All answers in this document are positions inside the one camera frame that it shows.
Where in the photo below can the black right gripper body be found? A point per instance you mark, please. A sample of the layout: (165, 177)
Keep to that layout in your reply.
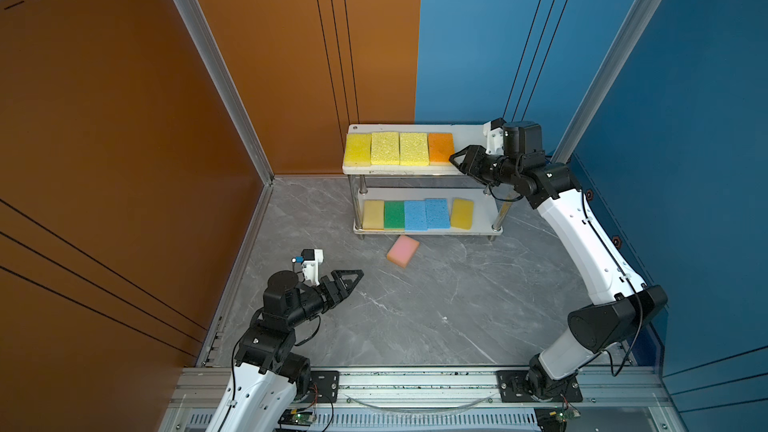
(500, 170)

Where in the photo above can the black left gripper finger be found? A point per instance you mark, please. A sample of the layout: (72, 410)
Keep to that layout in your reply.
(341, 290)
(347, 277)

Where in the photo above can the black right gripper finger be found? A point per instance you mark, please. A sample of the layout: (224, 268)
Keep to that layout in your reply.
(468, 153)
(463, 163)

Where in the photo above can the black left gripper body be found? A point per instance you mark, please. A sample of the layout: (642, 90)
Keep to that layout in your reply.
(326, 297)

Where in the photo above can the orange sponge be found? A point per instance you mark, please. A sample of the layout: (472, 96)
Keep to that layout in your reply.
(440, 148)

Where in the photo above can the lime porous sponge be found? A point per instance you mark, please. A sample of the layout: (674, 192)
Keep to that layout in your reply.
(385, 148)
(414, 149)

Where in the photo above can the pink sponge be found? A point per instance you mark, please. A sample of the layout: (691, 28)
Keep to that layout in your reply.
(402, 251)

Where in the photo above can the blue sponge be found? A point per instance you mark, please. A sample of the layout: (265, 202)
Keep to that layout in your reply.
(437, 214)
(415, 216)

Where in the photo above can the pale yellow sponge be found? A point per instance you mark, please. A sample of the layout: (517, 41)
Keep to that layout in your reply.
(373, 215)

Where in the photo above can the green sponge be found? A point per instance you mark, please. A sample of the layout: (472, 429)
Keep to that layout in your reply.
(394, 215)

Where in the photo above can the bright yellow sponge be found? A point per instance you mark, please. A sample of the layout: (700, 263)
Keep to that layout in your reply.
(358, 150)

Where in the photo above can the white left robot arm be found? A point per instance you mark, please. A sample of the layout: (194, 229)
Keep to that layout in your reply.
(266, 377)

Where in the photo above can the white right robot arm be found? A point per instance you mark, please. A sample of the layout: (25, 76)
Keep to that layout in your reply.
(622, 303)

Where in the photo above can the green circuit board left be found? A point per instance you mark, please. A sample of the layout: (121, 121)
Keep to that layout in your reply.
(296, 418)

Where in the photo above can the green circuit board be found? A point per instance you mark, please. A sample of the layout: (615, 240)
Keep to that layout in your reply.
(296, 418)
(555, 420)

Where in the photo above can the green circuit board right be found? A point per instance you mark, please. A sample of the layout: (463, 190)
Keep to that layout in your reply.
(555, 420)

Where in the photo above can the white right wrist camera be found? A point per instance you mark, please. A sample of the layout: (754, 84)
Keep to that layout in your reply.
(494, 136)

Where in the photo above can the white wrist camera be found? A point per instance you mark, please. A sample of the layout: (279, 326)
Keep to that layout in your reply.
(494, 136)
(307, 264)

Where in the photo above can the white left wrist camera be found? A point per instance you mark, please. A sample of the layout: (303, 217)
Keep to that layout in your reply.
(307, 264)

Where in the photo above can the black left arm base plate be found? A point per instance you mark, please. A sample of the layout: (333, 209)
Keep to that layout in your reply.
(323, 387)

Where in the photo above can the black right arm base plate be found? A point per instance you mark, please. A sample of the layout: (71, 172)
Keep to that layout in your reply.
(516, 385)

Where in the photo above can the aluminium front rail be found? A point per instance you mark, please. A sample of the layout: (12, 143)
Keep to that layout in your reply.
(443, 398)

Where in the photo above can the aluminium corner post right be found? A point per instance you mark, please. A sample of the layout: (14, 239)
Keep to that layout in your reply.
(631, 30)

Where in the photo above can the aluminium corner post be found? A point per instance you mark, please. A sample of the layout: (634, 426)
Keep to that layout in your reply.
(631, 30)
(205, 43)

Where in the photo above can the aluminium corner post left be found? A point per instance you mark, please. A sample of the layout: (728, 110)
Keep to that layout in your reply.
(205, 43)

